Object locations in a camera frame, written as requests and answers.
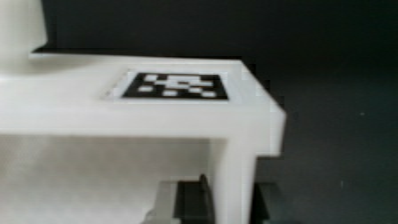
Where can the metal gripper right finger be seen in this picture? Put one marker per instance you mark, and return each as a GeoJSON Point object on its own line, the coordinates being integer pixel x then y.
{"type": "Point", "coordinates": [270, 212]}

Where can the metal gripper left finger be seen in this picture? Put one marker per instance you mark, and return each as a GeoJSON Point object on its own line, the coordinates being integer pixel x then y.
{"type": "Point", "coordinates": [183, 203]}

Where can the white drawer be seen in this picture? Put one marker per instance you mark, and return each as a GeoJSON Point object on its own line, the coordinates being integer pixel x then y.
{"type": "Point", "coordinates": [117, 121]}

